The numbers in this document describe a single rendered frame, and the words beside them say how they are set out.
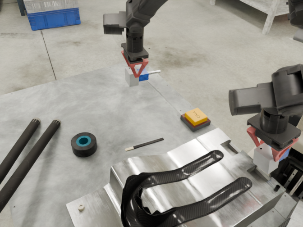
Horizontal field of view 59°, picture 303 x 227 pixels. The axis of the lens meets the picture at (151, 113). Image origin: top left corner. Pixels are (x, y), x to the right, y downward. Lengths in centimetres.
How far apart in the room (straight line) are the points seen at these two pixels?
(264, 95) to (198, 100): 186
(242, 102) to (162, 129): 46
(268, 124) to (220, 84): 205
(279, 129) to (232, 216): 23
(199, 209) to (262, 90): 32
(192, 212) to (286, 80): 36
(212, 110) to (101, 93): 139
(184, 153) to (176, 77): 192
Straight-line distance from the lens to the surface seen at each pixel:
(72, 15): 368
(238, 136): 218
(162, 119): 100
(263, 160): 73
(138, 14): 77
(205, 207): 71
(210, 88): 259
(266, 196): 76
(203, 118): 98
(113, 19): 86
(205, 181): 74
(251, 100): 57
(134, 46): 90
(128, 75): 96
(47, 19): 365
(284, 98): 53
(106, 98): 109
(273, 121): 63
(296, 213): 81
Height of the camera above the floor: 148
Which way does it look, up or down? 42 degrees down
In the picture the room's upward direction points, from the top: 3 degrees clockwise
